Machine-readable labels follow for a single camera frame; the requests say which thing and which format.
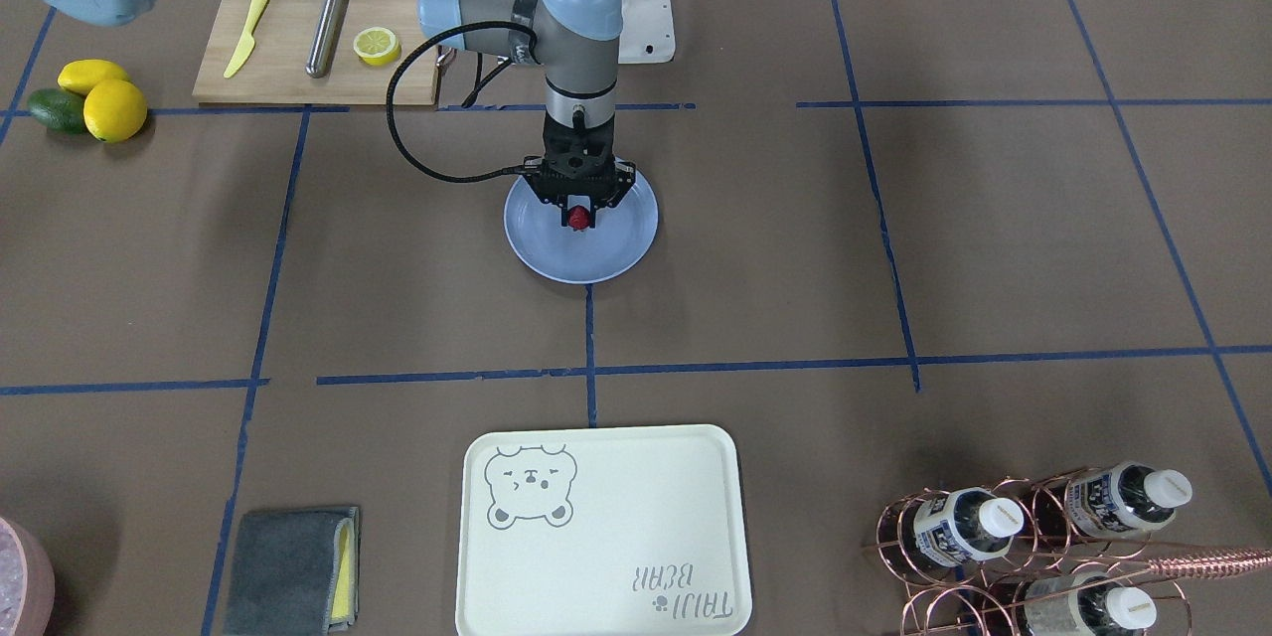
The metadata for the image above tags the yellow sponge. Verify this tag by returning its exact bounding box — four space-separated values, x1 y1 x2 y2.
328 520 356 630

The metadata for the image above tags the red strawberry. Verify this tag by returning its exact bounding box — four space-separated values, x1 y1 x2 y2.
563 205 591 232

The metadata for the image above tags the yellow plastic knife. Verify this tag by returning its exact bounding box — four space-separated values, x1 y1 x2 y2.
223 0 271 80

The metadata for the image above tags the grey folded cloth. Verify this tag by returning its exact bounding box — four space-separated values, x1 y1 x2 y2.
223 505 363 635

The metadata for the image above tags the pink bowl of ice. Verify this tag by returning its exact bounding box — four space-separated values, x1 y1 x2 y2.
1 518 55 635

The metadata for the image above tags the dark drink bottle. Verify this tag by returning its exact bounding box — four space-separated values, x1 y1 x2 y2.
983 571 1158 635
899 487 1027 576
1030 460 1193 541

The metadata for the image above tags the wooden cutting board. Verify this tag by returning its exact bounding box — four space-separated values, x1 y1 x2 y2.
192 0 425 106

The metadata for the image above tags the copper wire bottle rack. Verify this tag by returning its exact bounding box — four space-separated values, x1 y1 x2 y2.
862 467 1269 635

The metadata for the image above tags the green lime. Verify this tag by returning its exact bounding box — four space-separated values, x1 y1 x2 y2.
25 86 89 136

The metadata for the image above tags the yellow lemon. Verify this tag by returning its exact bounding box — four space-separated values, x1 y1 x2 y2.
59 59 131 97
83 79 149 142

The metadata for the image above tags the cream bear serving tray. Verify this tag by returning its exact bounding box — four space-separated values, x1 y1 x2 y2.
455 424 753 635

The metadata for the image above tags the half lemon slice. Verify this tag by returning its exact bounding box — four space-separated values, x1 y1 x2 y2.
354 25 401 67

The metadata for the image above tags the blue plastic plate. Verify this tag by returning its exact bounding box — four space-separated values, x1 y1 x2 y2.
502 170 659 284

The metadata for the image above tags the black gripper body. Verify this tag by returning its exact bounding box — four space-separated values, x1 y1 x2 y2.
523 114 637 211

